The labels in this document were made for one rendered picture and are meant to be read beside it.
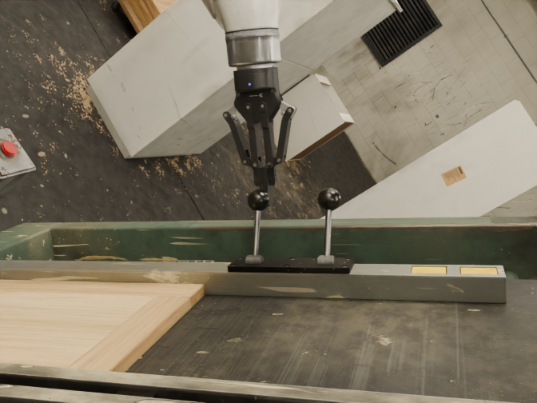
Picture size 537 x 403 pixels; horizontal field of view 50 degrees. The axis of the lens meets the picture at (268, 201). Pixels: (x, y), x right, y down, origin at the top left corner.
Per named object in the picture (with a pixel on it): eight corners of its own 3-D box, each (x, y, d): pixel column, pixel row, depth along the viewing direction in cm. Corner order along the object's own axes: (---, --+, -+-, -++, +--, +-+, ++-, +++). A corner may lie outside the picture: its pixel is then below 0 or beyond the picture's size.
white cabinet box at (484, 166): (304, 231, 525) (515, 102, 449) (337, 286, 519) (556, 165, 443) (281, 241, 469) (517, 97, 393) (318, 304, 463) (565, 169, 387)
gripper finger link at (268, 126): (264, 101, 100) (272, 100, 99) (271, 165, 102) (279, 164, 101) (256, 102, 96) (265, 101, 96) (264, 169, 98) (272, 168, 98)
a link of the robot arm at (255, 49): (235, 36, 101) (239, 70, 102) (216, 33, 93) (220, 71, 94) (285, 30, 98) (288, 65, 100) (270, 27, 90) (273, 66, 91)
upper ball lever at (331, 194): (317, 271, 93) (320, 191, 96) (340, 271, 91) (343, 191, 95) (312, 266, 89) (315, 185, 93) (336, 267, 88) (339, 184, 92)
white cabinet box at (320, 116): (273, 115, 634) (326, 77, 607) (300, 160, 627) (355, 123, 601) (257, 113, 592) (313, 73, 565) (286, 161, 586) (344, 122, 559)
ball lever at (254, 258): (247, 269, 96) (252, 193, 100) (268, 269, 95) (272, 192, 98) (239, 266, 93) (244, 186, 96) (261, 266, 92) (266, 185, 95)
